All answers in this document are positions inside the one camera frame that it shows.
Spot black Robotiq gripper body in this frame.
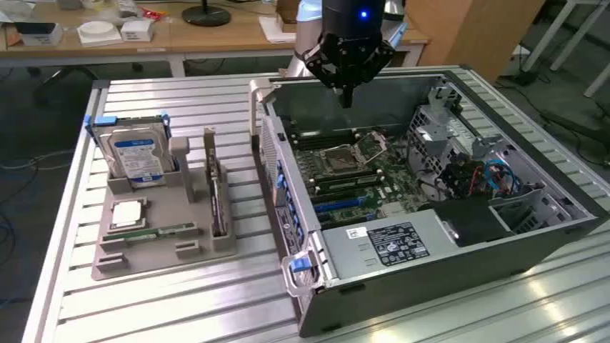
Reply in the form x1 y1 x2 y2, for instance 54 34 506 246
322 0 385 87

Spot black RAM slot row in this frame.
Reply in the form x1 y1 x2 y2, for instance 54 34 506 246
286 124 359 151

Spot white open box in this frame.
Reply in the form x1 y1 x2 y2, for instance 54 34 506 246
259 16 299 44

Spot brown cardboard box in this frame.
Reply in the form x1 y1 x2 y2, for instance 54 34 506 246
277 0 302 33

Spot wooden cabinet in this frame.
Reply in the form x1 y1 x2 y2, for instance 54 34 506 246
418 0 548 83

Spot wooden desk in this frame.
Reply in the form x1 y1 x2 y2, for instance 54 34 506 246
0 0 430 78

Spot metal socket cover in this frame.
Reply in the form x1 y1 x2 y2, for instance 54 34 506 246
351 130 390 161

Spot metal disk bay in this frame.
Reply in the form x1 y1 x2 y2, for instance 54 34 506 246
408 85 484 172

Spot black round stand base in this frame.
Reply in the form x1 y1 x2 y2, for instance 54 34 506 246
182 0 233 28

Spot black floor power adapter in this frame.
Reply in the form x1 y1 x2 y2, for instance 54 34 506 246
512 69 541 86

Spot blue card retention clips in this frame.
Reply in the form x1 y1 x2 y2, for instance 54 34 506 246
274 162 306 247

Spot small white labelled box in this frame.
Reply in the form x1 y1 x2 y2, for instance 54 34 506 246
119 18 157 42

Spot white box with round top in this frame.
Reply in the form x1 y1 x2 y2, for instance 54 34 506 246
76 21 125 48

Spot grey power supply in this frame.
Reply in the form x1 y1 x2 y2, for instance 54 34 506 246
322 209 462 279

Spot black chair base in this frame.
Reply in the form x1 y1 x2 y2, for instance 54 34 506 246
28 63 102 104

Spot silver CPU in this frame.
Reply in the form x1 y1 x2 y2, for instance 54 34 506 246
110 200 145 229

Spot white box with black lid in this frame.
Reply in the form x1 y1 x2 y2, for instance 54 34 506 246
14 21 64 46

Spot green RAM stick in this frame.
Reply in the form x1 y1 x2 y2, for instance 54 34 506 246
102 222 198 242

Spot grey parts rack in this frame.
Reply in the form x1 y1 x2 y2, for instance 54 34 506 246
90 135 239 282

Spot open black PC case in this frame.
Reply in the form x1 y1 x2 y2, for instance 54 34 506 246
247 69 610 339

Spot white table frame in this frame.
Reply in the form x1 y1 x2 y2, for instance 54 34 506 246
522 0 610 97

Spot blue wire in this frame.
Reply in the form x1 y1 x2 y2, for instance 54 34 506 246
484 160 524 197

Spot hard disk with blue frame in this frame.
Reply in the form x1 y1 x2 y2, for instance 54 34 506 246
85 111 173 189

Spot grey metal bracket cage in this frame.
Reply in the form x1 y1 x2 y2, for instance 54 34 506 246
489 185 573 233

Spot grey handle with blue latch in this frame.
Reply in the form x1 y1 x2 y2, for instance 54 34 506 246
281 248 322 297

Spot blue floor cable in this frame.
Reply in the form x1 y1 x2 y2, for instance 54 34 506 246
0 153 42 308

